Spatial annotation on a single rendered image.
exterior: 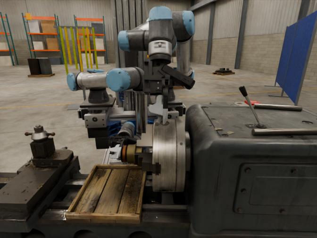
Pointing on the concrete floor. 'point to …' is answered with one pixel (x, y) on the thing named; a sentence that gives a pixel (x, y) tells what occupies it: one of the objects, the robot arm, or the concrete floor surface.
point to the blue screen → (296, 56)
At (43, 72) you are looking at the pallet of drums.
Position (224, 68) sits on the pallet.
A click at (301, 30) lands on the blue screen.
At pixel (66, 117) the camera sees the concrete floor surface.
